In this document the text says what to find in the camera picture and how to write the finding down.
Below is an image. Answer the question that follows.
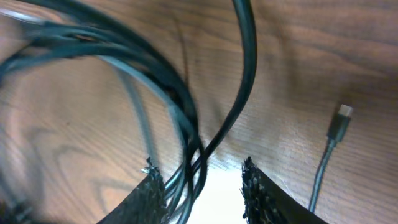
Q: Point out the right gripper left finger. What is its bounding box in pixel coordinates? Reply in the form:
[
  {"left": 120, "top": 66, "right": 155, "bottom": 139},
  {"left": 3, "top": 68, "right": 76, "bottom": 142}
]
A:
[{"left": 98, "top": 157, "right": 168, "bottom": 224}]

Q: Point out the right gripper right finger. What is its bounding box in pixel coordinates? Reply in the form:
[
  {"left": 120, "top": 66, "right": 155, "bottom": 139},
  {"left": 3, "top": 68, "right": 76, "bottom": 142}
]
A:
[{"left": 241, "top": 156, "right": 326, "bottom": 224}]

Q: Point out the black USB cable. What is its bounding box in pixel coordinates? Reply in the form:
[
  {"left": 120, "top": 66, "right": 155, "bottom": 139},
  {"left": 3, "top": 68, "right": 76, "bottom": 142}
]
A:
[{"left": 0, "top": 0, "right": 354, "bottom": 224}]

